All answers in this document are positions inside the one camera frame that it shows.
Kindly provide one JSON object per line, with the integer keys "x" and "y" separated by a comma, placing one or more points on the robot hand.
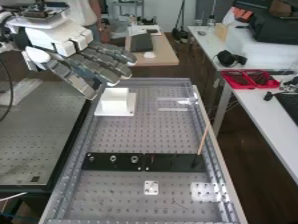
{"x": 58, "y": 36}

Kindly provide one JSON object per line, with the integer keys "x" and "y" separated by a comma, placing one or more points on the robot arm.
{"x": 18, "y": 36}

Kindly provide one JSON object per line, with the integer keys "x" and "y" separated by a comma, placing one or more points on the small steel nut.
{"x": 93, "y": 158}

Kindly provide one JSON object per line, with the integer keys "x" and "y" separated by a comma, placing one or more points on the medium steel nut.
{"x": 114, "y": 158}

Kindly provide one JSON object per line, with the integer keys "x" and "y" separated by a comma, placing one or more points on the large steel nut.
{"x": 134, "y": 159}

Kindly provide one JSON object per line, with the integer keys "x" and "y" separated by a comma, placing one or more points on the black desk mat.
{"x": 142, "y": 42}

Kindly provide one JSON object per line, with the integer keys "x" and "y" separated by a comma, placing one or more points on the small white box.
{"x": 116, "y": 101}

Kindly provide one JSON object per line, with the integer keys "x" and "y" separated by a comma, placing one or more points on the wooden desk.
{"x": 166, "y": 50}

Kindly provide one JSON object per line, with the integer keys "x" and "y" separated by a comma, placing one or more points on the clear box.
{"x": 71, "y": 166}

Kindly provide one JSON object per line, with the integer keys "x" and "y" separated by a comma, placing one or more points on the black headphones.
{"x": 231, "y": 57}

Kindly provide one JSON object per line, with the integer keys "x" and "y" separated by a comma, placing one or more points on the red tray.
{"x": 264, "y": 78}
{"x": 239, "y": 80}

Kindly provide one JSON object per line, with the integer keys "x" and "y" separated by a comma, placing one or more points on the thin stick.
{"x": 203, "y": 140}

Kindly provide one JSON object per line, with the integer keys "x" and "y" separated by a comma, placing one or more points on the black plate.
{"x": 174, "y": 163}

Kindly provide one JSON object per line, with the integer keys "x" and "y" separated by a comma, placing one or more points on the white desk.
{"x": 267, "y": 116}
{"x": 267, "y": 53}

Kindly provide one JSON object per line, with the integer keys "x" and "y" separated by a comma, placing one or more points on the large black case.
{"x": 275, "y": 26}

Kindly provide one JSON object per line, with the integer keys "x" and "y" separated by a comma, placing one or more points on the black mouse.
{"x": 268, "y": 96}

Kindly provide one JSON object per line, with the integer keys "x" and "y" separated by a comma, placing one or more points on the black keyboard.
{"x": 289, "y": 105}

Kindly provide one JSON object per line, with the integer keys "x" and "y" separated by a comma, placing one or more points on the small square metal bracket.
{"x": 151, "y": 187}

